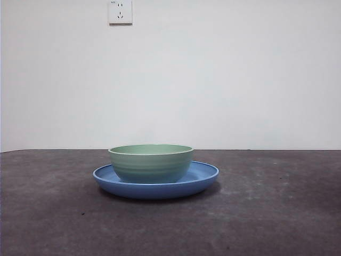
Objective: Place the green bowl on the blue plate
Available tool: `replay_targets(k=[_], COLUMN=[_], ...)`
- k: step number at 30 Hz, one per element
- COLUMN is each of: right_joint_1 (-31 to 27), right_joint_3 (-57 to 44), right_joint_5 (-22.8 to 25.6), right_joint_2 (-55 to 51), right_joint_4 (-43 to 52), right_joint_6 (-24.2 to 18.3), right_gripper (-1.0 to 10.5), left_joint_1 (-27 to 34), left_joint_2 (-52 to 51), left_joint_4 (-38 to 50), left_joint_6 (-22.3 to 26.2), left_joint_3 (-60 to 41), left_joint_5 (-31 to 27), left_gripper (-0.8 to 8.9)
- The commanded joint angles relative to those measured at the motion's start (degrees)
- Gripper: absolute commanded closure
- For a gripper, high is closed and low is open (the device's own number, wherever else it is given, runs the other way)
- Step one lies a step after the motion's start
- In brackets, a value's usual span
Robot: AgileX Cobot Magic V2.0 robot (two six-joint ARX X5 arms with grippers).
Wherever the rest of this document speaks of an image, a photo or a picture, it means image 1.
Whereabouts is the green ribbed bowl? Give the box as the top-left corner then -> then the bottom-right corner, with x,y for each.
108,143 -> 194,184

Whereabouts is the blue plate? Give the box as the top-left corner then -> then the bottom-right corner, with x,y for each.
92,161 -> 220,200

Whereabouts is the white wall socket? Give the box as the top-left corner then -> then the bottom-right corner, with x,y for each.
108,0 -> 133,27

